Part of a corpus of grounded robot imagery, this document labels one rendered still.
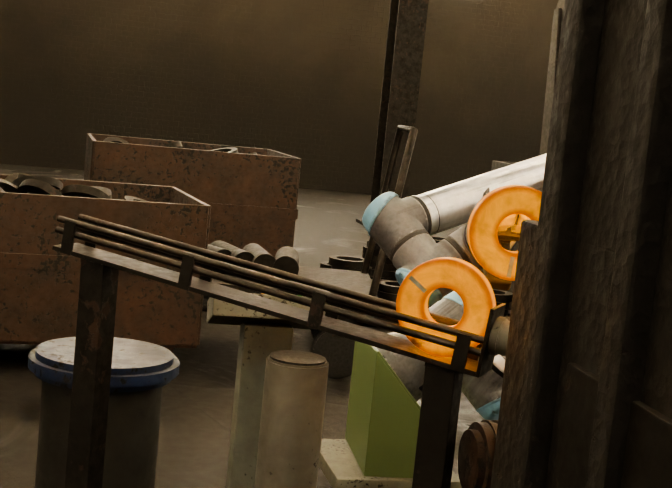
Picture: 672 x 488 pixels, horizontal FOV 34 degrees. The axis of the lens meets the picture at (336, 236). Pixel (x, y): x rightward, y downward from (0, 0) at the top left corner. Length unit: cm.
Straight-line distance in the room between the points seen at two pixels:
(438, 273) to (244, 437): 72
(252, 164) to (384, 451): 293
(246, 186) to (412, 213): 336
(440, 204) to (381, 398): 68
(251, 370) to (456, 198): 54
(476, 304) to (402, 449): 108
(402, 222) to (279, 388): 39
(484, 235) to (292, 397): 52
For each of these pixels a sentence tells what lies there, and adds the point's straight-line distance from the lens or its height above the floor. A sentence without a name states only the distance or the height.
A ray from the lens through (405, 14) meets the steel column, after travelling 978.
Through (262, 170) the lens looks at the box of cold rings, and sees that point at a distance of 545.
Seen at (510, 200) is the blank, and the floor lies 88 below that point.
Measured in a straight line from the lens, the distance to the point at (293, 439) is 209.
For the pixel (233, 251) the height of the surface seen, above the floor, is 42.
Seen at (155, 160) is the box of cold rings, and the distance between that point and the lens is 537.
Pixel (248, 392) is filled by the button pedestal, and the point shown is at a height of 41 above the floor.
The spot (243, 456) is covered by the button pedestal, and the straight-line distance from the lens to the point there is 228.
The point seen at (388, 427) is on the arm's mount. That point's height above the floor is 24.
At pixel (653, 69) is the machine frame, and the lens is 113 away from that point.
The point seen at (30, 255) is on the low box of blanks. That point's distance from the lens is 380.
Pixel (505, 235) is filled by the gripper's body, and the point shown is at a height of 81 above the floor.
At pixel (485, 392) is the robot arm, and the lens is 269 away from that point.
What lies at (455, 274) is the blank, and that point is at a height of 76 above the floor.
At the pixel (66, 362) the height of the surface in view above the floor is 43.
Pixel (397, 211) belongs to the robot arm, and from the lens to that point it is 211.
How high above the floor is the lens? 99
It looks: 6 degrees down
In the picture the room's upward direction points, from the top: 6 degrees clockwise
